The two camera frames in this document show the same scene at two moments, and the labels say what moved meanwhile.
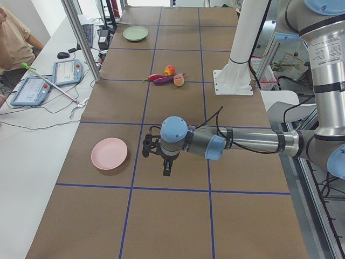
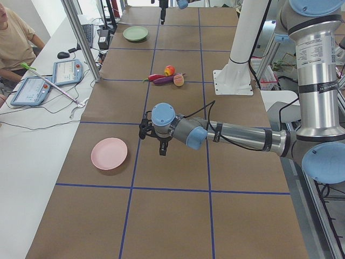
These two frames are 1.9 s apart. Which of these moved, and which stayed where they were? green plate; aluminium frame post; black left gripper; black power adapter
Moved: black left gripper
Stayed: aluminium frame post; black power adapter; green plate
